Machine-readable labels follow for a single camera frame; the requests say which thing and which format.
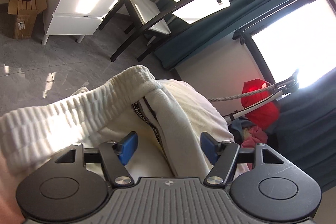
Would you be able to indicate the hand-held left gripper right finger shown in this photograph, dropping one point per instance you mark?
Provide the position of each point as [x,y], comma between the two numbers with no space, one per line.
[208,145]

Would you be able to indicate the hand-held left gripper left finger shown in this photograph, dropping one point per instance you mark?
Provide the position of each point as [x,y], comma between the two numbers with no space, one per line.
[128,145]

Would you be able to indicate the white sweatpants with striped band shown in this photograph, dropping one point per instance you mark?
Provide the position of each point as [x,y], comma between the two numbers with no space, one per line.
[78,119]

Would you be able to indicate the pink cloth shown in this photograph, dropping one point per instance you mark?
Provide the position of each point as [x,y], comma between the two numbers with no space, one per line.
[249,132]

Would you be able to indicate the red cloth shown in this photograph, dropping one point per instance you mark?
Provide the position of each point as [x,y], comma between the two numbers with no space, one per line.
[258,106]

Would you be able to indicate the black and white chair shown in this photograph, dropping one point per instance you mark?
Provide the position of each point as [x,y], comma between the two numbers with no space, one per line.
[168,16]

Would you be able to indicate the teal curtain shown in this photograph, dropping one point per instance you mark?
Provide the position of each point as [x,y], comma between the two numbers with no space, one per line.
[262,3]

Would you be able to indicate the cardboard box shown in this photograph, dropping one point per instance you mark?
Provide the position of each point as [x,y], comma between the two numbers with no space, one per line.
[25,10]

